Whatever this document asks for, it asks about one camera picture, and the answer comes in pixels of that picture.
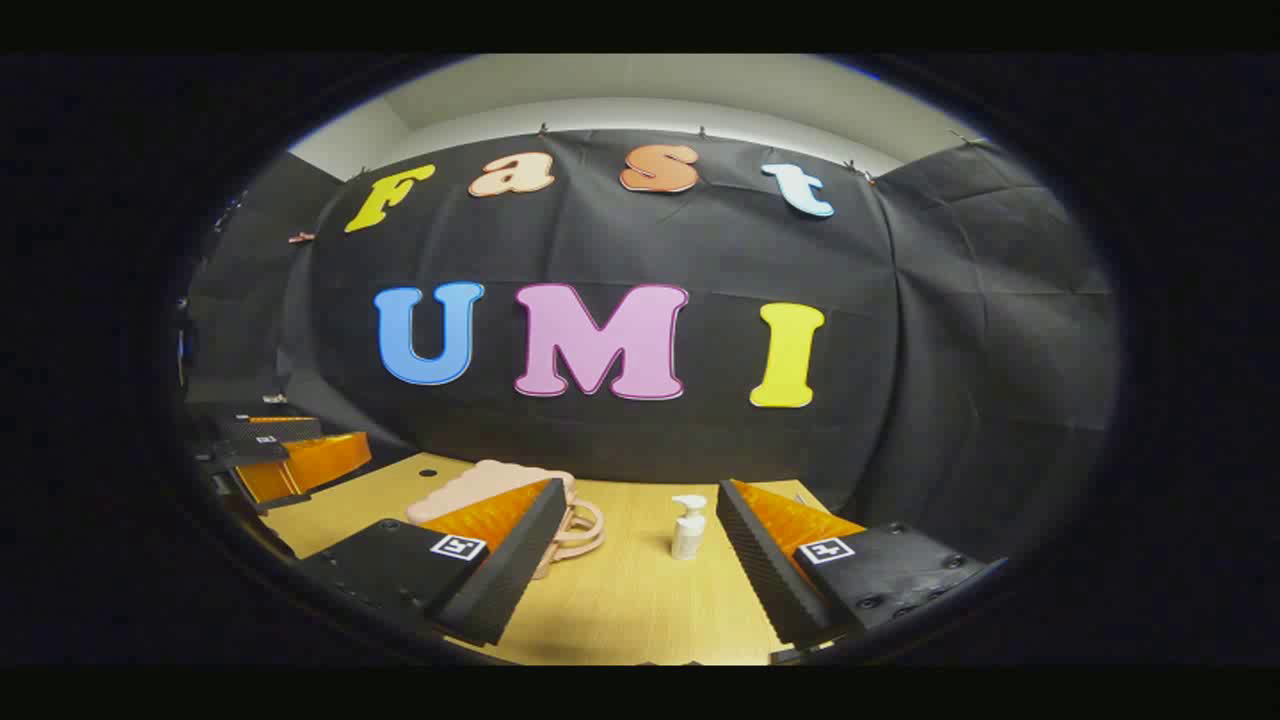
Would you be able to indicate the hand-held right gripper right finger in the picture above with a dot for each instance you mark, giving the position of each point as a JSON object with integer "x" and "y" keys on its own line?
{"x": 765, "y": 570}

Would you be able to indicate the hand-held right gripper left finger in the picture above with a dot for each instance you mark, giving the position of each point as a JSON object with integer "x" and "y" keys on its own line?
{"x": 520, "y": 560}

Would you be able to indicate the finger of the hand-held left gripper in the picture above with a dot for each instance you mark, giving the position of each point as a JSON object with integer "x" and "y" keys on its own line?
{"x": 310, "y": 462}
{"x": 270, "y": 430}

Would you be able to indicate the white pump bottle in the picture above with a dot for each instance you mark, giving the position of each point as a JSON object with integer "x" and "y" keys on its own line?
{"x": 687, "y": 535}

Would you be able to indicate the pink suitcase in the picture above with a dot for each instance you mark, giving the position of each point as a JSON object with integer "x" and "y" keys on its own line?
{"x": 480, "y": 485}

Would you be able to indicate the black backdrop cloth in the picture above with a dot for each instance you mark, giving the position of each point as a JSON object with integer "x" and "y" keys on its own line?
{"x": 700, "y": 450}

